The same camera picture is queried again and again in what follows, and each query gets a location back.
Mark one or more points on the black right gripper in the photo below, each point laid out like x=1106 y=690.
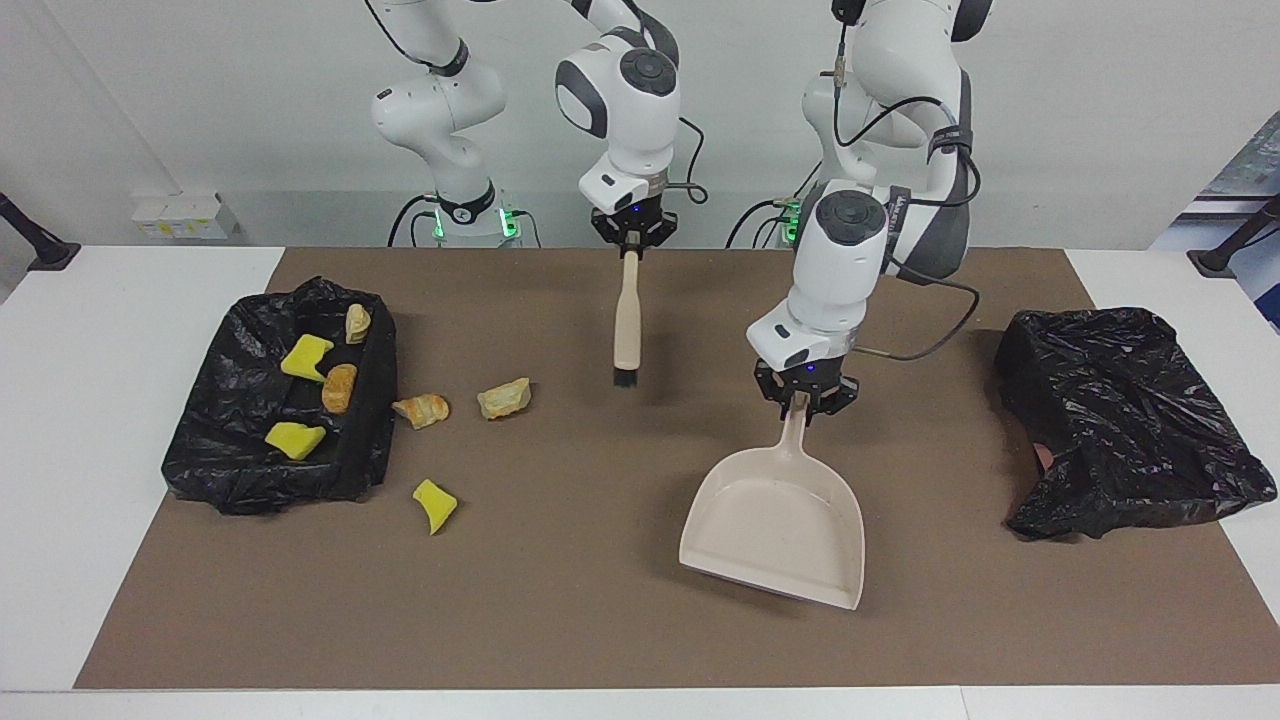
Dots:
x=632 y=222

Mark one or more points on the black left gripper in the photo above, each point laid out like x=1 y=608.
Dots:
x=805 y=378

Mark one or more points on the beige brush black bristles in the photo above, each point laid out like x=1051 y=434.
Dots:
x=627 y=320

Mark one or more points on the beige plastic dustpan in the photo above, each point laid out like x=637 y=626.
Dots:
x=770 y=530

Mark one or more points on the pale bread chunk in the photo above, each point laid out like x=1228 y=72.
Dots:
x=503 y=399

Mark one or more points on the striped croissant bread piece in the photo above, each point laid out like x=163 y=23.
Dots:
x=421 y=410

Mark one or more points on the pale curled pastry piece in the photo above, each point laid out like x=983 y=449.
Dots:
x=357 y=324

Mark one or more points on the brown fried nugget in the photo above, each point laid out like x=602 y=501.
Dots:
x=339 y=388

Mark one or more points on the notched yellow sponge piece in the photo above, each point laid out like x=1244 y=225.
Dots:
x=305 y=358

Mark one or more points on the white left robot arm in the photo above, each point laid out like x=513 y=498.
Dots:
x=840 y=270

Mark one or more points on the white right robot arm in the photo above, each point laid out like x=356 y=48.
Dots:
x=625 y=120

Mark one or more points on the black bag-lined trash bin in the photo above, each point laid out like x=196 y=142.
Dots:
x=1130 y=420
x=250 y=470

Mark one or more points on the brown table mat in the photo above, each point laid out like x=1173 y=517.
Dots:
x=500 y=620

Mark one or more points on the black stand foot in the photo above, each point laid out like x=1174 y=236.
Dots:
x=1215 y=262
x=50 y=253

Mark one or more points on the white wall socket box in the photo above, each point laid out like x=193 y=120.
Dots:
x=185 y=218

